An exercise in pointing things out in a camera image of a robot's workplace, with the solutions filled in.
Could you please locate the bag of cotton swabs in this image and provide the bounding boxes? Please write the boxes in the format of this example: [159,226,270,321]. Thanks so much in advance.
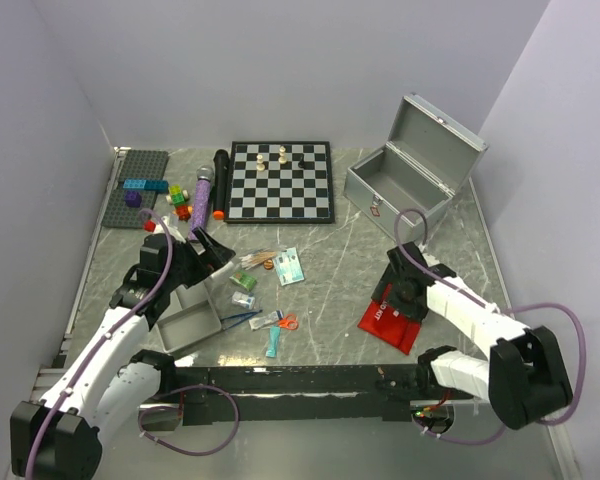
[239,249,278,270]

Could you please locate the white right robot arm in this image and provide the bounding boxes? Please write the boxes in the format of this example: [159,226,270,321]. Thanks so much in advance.
[373,242,576,430]

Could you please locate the red first aid pouch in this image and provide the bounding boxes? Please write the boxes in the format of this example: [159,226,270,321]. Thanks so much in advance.
[358,301,421,355]

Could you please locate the green medicine box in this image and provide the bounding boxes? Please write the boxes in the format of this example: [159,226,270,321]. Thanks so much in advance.
[230,271,257,292]

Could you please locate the upper grey lego baseplate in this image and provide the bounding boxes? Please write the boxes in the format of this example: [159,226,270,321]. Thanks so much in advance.
[118,150,169,182]

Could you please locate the purple glitter microphone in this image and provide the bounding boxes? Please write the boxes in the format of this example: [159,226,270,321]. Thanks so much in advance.
[188,165,214,241]

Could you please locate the lower grey lego baseplate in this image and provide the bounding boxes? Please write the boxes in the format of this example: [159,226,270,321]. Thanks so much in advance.
[101,188,157,229]

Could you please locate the blue plastic tweezers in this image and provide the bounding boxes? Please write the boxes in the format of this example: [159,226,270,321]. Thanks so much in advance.
[220,310,262,330]

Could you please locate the small clear white packet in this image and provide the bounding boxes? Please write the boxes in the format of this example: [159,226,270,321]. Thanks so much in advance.
[231,292,255,310]

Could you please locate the grey lego baseplate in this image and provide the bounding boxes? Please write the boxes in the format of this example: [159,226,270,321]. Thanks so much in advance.
[101,188,157,229]
[118,150,169,182]

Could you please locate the blue lego brick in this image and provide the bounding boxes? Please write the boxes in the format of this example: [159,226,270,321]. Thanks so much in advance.
[122,179,169,193]

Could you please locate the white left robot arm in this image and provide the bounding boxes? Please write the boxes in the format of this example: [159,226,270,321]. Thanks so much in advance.
[10,227,235,479]

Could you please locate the grey metal case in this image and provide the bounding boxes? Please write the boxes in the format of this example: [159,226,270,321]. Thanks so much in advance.
[344,93,488,242]

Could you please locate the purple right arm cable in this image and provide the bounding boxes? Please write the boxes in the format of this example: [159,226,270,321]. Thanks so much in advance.
[394,208,590,426]

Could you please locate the white chess queen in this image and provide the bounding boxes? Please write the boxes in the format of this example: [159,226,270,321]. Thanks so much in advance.
[278,146,287,164]

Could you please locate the white chess pawn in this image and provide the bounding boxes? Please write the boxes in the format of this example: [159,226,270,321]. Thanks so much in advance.
[256,154,265,171]

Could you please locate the grey plastic tray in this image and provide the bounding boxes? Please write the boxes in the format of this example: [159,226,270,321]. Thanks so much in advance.
[155,283,222,354]

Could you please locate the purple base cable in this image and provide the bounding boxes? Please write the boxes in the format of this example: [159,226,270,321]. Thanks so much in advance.
[419,419,506,446]
[138,384,241,456]

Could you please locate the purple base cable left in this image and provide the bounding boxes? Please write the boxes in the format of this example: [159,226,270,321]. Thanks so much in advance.
[138,384,241,456]

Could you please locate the light blue mask packet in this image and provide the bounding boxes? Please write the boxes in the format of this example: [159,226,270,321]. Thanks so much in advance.
[273,247,305,286]

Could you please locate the orange scissors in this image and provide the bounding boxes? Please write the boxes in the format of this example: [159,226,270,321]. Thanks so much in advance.
[278,314,299,330]

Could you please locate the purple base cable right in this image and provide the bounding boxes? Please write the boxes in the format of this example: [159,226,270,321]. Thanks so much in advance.
[419,419,506,446]

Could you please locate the teal sachet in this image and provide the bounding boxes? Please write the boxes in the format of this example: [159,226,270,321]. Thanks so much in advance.
[265,326,281,358]

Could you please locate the purple lego brick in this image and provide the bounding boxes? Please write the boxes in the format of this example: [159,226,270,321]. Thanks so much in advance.
[124,190,142,208]

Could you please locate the black white chessboard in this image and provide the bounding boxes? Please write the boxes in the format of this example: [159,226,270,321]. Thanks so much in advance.
[224,141,335,224]

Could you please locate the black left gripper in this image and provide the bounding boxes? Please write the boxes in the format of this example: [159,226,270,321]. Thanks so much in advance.
[163,226,234,290]

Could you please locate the colourful lego car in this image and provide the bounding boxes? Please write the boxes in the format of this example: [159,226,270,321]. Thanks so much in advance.
[166,184,192,221]

